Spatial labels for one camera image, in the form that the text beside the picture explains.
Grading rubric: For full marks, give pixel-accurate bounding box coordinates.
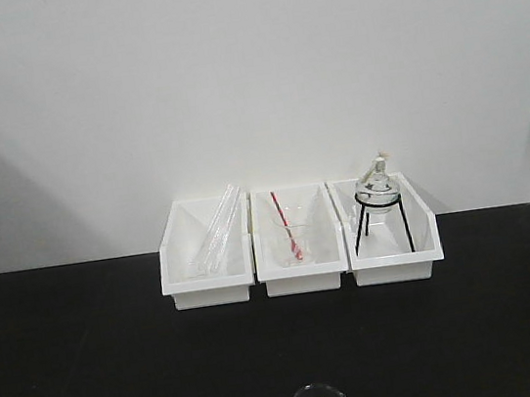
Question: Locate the glass beaker in bin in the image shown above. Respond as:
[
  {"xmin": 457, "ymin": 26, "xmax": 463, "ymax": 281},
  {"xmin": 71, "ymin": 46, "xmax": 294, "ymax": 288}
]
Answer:
[{"xmin": 271, "ymin": 224, "xmax": 316, "ymax": 268}]

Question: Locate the glass test tube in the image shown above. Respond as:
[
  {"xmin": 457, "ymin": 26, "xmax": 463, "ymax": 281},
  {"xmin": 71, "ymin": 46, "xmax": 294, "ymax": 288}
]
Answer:
[
  {"xmin": 206, "ymin": 185, "xmax": 241, "ymax": 274},
  {"xmin": 197, "ymin": 185, "xmax": 240, "ymax": 276}
]

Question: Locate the middle white plastic bin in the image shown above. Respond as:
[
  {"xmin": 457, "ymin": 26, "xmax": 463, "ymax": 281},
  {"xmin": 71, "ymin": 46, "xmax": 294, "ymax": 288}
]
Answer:
[{"xmin": 249, "ymin": 183, "xmax": 349, "ymax": 297}]

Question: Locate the white plastic bin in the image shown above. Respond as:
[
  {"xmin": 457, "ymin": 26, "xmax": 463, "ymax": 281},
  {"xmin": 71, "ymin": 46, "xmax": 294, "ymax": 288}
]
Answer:
[
  {"xmin": 327, "ymin": 172, "xmax": 444, "ymax": 287},
  {"xmin": 249, "ymin": 183, "xmax": 349, "ymax": 297},
  {"xmin": 158, "ymin": 194, "xmax": 255, "ymax": 310}
]

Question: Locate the left white plastic bin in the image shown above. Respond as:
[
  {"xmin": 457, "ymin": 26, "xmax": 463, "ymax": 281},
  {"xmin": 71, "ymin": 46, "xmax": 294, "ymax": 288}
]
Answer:
[{"xmin": 158, "ymin": 194, "xmax": 255, "ymax": 310}]

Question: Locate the glass alcohol lamp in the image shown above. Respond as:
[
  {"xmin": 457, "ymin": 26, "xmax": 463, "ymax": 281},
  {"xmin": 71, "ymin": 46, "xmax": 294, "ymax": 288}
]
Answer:
[{"xmin": 355, "ymin": 153, "xmax": 400, "ymax": 215}]

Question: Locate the right white plastic bin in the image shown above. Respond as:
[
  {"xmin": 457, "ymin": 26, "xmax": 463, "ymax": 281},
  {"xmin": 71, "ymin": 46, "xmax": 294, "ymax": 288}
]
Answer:
[{"xmin": 327, "ymin": 172, "xmax": 444, "ymax": 287}]

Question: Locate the black wire tripod stand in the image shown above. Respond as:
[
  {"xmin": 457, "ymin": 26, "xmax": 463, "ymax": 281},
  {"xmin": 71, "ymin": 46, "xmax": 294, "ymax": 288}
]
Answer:
[{"xmin": 354, "ymin": 193, "xmax": 416, "ymax": 255}]

